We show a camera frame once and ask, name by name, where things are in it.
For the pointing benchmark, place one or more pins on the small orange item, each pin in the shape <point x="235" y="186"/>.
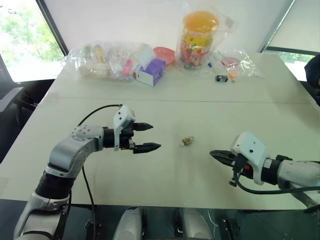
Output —
<point x="233" y="73"/>

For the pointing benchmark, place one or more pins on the dark chair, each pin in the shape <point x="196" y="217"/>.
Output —
<point x="15" y="100"/>

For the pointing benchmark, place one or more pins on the clear bag around candy jar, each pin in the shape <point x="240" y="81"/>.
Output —
<point x="220" y="40"/>

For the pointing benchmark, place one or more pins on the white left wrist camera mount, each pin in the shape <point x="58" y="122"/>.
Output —
<point x="122" y="117"/>

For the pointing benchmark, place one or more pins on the candy jar with orange lid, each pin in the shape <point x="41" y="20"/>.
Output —
<point x="197" y="42"/>

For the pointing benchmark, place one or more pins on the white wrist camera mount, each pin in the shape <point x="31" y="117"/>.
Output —
<point x="252" y="150"/>
<point x="122" y="117"/>

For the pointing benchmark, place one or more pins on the yellow bottle in bag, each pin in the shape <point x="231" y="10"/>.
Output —
<point x="99" y="53"/>

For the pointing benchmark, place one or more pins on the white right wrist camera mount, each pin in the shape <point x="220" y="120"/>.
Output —
<point x="252" y="150"/>

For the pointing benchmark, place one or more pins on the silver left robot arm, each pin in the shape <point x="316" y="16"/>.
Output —
<point x="65" y="155"/>

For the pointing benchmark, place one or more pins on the small black box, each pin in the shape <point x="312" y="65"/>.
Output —
<point x="221" y="78"/>

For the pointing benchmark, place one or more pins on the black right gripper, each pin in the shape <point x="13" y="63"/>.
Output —
<point x="239" y="163"/>

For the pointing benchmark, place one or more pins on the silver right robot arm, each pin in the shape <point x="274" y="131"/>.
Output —
<point x="300" y="170"/>

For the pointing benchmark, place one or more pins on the large clear bag of items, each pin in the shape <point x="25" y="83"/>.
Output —
<point x="110" y="62"/>

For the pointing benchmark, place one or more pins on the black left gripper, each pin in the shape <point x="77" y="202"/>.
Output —
<point x="126" y="138"/>

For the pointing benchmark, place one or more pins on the grey rounded robot shape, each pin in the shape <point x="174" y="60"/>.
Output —
<point x="130" y="225"/>
<point x="195" y="225"/>

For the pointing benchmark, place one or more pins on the black metal bracket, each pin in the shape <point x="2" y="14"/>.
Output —
<point x="231" y="227"/>

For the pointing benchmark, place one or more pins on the pink item in bag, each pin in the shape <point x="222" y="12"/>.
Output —
<point x="127" y="68"/>

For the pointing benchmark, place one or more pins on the clear bag with pink item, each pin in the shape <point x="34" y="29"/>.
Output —
<point x="237" y="63"/>

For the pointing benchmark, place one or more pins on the person in dark clothes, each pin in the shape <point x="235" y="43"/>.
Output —
<point x="313" y="75"/>

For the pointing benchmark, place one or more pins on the purple and white carton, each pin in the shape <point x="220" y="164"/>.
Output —
<point x="151" y="72"/>

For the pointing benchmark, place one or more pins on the pink plastic bowl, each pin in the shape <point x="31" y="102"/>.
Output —
<point x="165" y="54"/>

